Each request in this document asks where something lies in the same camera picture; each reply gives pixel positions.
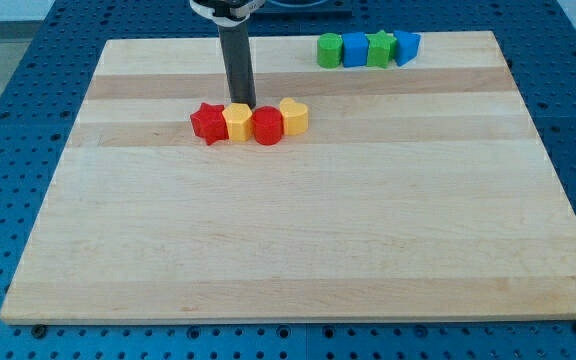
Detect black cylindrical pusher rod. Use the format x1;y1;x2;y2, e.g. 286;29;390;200
218;21;256;108

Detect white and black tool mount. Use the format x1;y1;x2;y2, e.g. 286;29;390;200
189;0;266;26

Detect red star block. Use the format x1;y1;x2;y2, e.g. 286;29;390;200
190;103;229;145

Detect green star block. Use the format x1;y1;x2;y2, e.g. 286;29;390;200
366;30;397;68

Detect yellow pentagon block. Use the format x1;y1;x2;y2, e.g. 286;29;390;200
222;103;253;142

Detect red cylinder block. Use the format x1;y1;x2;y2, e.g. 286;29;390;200
252;106;283;146

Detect green cylinder block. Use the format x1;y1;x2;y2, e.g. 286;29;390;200
317;33;343;69

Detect yellow heart block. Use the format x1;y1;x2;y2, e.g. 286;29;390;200
279;98;309;135

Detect blue cube block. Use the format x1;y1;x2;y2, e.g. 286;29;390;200
342;32;369;68

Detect blue triangle block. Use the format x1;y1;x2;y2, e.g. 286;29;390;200
393;30;421;66

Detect wooden board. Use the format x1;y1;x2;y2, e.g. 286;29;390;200
0;31;576;325

